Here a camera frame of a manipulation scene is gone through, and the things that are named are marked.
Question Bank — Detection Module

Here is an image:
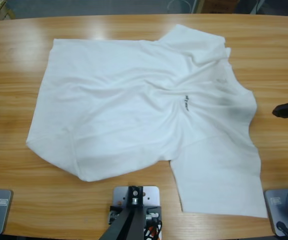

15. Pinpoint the white T-shirt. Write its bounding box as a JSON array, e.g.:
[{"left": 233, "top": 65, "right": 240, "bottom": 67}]
[{"left": 25, "top": 23, "right": 268, "bottom": 219}]

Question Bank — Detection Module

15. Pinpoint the brown cardboard box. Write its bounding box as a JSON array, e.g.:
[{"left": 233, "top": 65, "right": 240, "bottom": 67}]
[{"left": 203, "top": 0, "right": 236, "bottom": 14}]

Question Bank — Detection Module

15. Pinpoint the light wooden plank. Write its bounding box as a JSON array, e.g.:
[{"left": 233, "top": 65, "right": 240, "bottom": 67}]
[{"left": 196, "top": 0, "right": 206, "bottom": 14}]

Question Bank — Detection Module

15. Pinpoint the base black cable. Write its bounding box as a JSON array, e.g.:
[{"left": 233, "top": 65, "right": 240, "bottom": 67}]
[{"left": 276, "top": 221, "right": 288, "bottom": 238}]

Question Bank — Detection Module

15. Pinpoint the white wire ring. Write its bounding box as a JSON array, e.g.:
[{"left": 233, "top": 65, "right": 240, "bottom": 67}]
[{"left": 167, "top": 0, "right": 192, "bottom": 13}]

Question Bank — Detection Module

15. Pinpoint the white mount block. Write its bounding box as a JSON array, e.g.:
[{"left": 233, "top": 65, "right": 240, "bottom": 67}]
[{"left": 112, "top": 185, "right": 161, "bottom": 208}]

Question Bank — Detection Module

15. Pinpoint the black clamp bracket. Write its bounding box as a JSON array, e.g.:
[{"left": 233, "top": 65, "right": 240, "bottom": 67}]
[{"left": 108, "top": 204, "right": 162, "bottom": 226}]

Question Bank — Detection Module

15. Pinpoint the orange and black cable bundle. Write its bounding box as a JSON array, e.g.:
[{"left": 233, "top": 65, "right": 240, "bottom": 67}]
[{"left": 143, "top": 219, "right": 163, "bottom": 240}]

